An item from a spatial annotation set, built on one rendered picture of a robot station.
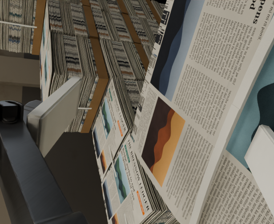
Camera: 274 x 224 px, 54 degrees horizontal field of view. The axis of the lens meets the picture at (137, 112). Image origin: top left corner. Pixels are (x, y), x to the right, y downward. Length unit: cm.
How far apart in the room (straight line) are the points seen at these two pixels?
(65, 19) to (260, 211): 131
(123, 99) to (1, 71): 250
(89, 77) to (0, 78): 235
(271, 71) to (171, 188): 17
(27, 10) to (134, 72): 70
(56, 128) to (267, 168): 13
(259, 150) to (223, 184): 7
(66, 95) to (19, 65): 329
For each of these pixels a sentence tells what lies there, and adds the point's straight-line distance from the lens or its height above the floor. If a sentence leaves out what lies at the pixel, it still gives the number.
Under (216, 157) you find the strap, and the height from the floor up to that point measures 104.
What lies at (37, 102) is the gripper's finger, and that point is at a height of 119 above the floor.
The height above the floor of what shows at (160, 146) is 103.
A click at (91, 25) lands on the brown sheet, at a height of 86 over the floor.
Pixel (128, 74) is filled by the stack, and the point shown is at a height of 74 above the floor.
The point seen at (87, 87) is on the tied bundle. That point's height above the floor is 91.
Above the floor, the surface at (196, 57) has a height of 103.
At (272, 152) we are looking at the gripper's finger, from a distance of 18.
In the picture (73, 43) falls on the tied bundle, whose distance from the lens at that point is 130.
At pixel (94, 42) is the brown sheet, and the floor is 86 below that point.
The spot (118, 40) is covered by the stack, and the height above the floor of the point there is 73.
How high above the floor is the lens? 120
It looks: 25 degrees down
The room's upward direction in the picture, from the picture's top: 87 degrees counter-clockwise
